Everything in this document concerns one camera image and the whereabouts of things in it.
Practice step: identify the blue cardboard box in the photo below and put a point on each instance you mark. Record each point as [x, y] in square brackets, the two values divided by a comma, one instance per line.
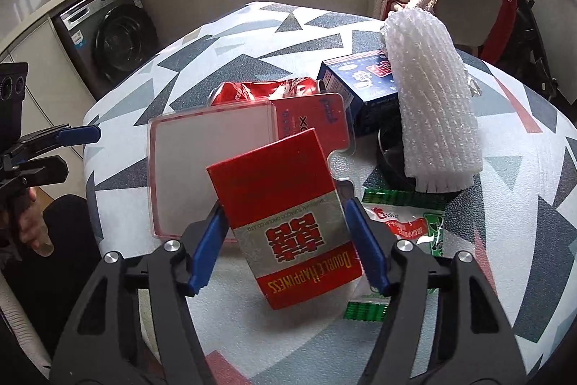
[367, 87]

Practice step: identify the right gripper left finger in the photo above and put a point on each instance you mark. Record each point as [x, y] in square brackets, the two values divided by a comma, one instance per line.
[210, 238]

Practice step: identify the white foam fruit net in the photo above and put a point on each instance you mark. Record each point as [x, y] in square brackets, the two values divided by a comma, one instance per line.
[442, 149]

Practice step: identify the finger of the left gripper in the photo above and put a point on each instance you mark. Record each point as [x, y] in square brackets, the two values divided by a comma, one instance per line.
[82, 135]
[40, 171]

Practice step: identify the person's left hand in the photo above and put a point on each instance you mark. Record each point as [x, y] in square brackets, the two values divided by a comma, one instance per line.
[32, 228]

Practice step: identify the geometric patterned table cover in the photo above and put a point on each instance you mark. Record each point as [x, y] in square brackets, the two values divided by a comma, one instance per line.
[497, 307]

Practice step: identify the red cigarette box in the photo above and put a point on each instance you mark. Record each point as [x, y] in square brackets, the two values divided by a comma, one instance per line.
[284, 211]

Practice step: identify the grey washing machine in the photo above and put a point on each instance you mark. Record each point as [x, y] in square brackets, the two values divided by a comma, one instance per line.
[106, 40]

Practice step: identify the green snack wrapper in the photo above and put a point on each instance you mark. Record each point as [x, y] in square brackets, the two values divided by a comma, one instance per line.
[416, 216]

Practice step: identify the crushed red soda can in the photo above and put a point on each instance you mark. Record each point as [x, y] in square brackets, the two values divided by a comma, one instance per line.
[228, 92]

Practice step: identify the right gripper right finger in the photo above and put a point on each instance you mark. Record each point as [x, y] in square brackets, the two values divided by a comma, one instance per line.
[370, 253]

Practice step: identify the black exercise bike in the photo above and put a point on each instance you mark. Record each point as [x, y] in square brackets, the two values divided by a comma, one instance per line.
[536, 6]

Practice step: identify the beige armchair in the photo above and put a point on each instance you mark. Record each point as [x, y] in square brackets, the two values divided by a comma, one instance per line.
[481, 27]

